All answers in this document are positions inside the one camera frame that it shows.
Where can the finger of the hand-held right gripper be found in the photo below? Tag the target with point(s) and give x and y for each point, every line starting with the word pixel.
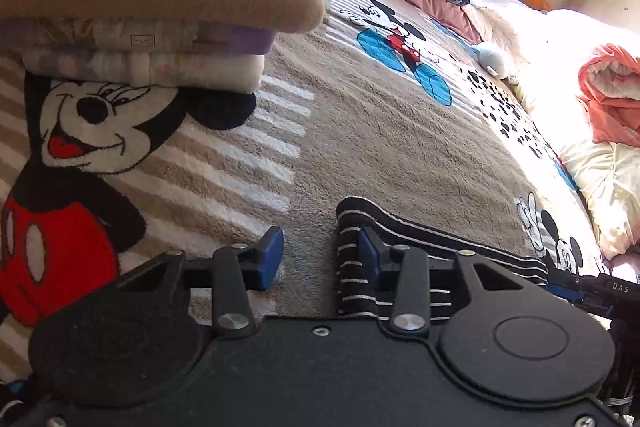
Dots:
pixel 565 291

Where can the cream quilt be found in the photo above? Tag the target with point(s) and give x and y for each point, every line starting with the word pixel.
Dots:
pixel 600 187

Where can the cartoon mouse printed blanket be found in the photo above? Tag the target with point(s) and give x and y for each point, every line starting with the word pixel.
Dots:
pixel 375 132

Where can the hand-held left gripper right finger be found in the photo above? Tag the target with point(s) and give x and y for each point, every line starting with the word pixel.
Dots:
pixel 369 257

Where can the white fluffy blanket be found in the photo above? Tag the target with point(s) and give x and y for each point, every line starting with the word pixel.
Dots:
pixel 500 19

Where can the orange rolled quilt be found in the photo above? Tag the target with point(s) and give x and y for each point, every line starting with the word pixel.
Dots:
pixel 610 102

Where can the cream fleece folded garment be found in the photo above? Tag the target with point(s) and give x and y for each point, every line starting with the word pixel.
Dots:
pixel 150 69

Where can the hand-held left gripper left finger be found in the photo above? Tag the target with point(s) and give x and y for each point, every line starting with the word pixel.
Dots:
pixel 270 257

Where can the white plush toy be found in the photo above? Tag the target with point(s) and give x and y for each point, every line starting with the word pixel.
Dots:
pixel 492 59

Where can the black white striped pants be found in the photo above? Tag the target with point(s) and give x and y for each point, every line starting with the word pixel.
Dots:
pixel 440 247

